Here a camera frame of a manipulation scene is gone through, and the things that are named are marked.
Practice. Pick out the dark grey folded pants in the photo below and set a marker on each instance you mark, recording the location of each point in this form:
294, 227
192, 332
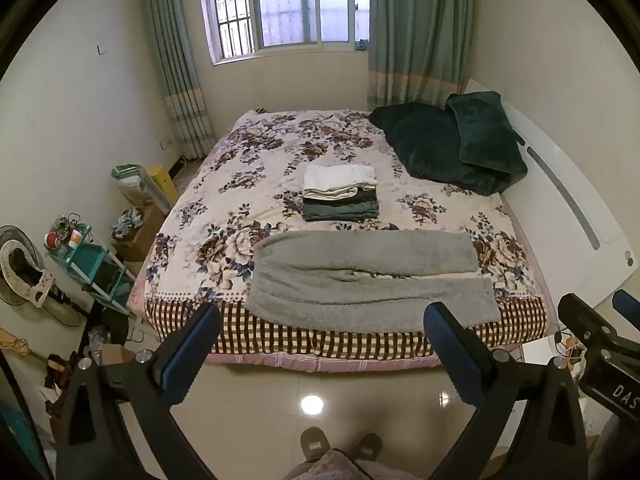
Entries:
340, 215

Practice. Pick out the dark green plush blanket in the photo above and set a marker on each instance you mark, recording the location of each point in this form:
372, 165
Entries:
425, 140

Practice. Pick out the standing fan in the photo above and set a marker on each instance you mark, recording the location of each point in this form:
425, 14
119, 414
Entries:
22, 280

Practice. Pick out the teal shelf cart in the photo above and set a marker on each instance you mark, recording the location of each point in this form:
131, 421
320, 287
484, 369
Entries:
95, 265

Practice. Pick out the bed with floral cover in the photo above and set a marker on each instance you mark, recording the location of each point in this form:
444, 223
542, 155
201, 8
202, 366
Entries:
235, 195

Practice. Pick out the green striped curtain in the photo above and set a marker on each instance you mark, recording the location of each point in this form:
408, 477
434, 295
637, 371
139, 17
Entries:
420, 30
175, 60

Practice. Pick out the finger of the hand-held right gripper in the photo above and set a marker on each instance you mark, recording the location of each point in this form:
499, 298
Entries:
629, 304
585, 320

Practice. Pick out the white folded garment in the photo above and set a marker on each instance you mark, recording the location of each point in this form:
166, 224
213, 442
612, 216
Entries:
337, 176

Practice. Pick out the dark green pillow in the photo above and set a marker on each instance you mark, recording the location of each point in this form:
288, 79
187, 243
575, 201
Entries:
485, 132

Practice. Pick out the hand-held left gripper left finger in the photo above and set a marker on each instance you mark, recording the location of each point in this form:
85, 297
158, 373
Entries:
187, 357

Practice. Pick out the grey fleece pants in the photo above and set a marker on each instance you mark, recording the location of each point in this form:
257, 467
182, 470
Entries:
350, 287

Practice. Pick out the small cardboard box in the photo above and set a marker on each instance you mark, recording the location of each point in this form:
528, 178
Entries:
117, 355

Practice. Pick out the pink bed sheet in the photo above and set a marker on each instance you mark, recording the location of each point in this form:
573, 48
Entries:
325, 361

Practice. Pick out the person's grey slipper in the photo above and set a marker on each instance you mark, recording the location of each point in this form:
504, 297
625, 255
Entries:
315, 442
369, 446

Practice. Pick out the dark green folded pants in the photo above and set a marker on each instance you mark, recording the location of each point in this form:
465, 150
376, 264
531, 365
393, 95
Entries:
345, 203

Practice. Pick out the white plastic bin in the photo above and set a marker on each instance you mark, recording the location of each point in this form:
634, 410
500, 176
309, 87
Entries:
129, 182

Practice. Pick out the red and white cup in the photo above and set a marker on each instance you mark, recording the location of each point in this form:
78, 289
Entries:
75, 239

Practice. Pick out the cream folded garment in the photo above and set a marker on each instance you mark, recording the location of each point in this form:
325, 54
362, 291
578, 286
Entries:
327, 193

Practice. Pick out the white bed headboard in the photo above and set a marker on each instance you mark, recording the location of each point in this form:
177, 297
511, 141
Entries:
565, 195

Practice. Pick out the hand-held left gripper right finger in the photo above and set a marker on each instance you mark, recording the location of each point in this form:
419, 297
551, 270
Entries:
450, 355

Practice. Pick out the barred window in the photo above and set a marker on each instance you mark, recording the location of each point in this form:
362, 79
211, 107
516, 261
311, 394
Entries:
285, 5

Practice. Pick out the yellow box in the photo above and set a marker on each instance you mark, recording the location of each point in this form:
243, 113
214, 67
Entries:
164, 185

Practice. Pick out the blue and white cloth bundle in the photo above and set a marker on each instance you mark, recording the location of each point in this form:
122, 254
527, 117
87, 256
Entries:
127, 222

